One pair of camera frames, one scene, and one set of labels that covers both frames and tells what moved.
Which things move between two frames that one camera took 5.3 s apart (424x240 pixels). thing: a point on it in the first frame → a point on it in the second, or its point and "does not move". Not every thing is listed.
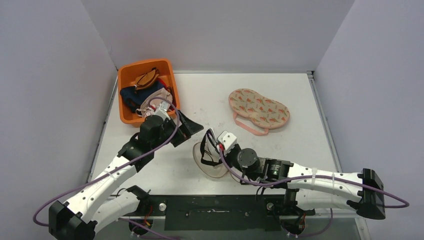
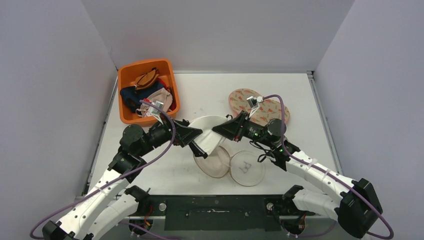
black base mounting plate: x=221 y=212 does not move
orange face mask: x=145 y=79 does not move
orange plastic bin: x=127 y=75 does not move
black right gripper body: x=214 y=143 → x=240 y=127
